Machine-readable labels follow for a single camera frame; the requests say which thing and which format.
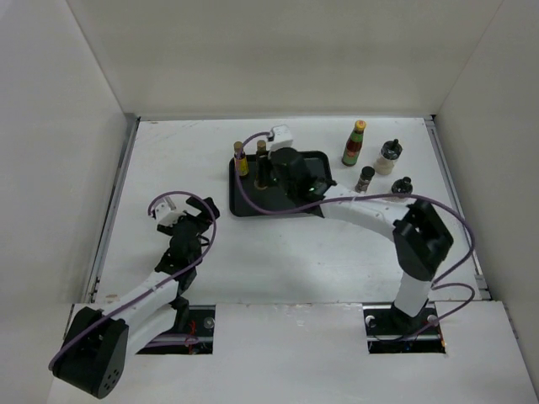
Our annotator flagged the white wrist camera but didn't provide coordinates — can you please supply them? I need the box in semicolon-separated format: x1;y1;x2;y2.
266;125;293;152
151;196;184;227

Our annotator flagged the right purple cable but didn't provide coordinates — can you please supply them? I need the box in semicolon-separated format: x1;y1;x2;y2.
235;132;479;340

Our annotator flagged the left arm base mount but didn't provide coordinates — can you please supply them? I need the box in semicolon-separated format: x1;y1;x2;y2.
137;305;216;355

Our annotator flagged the green-label chili sauce bottle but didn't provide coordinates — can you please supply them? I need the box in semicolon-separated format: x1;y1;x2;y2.
341;120;366;167

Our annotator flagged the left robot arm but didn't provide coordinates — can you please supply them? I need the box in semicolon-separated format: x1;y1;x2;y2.
49;192;220;399

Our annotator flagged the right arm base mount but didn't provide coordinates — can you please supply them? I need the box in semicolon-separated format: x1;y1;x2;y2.
363;305;446;354

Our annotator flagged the black plastic tray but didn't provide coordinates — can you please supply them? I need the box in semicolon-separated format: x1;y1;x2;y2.
228;151;332;217

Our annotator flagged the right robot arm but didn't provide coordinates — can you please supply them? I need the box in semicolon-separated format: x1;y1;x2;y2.
266;147;454;333

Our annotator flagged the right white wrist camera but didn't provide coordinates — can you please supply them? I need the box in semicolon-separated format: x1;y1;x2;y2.
266;125;293;152

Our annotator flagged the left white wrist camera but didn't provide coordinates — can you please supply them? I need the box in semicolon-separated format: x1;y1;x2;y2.
151;196;184;227

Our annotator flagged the yellow-label oil bottle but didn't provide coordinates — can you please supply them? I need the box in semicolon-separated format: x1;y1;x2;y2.
233;141;249;178
254;140;269;190

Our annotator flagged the purple cable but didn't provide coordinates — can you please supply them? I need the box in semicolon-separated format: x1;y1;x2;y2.
48;191;220;371
235;132;479;340

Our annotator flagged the white shaker black lid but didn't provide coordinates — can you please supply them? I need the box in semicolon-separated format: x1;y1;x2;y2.
391;176;414;199
374;139;403;175

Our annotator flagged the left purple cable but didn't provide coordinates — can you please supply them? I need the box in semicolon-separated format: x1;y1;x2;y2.
48;191;220;371

